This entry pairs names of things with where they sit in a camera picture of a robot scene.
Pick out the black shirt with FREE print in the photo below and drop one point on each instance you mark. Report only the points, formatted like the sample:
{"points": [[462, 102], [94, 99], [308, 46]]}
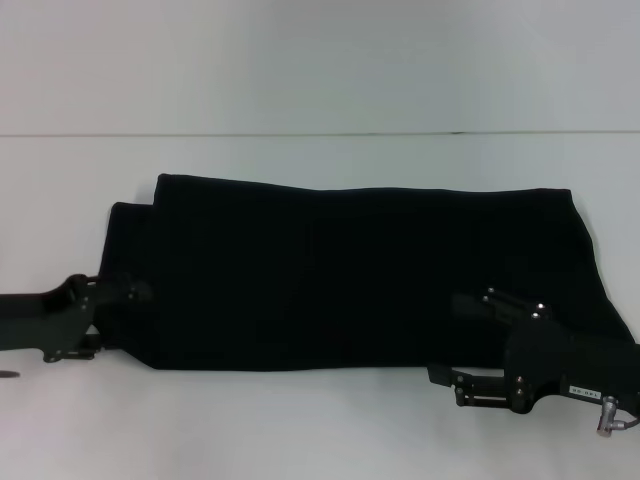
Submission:
{"points": [[325, 275]]}

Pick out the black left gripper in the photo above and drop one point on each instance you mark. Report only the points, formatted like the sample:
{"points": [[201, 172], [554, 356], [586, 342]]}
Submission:
{"points": [[45, 320]]}

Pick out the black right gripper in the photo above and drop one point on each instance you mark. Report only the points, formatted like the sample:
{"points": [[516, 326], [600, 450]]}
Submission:
{"points": [[575, 365]]}

